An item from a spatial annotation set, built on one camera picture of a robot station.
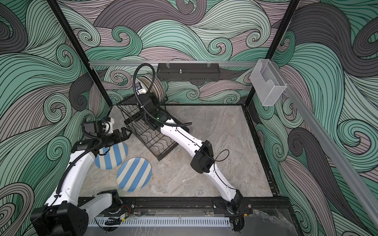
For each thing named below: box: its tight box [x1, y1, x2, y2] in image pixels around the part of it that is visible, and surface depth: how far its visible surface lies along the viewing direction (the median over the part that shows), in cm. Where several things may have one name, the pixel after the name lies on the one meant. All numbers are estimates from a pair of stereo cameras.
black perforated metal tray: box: [157, 62, 221, 83], surface depth 97 cm
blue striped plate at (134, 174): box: [116, 156, 153, 193], surface depth 85 cm
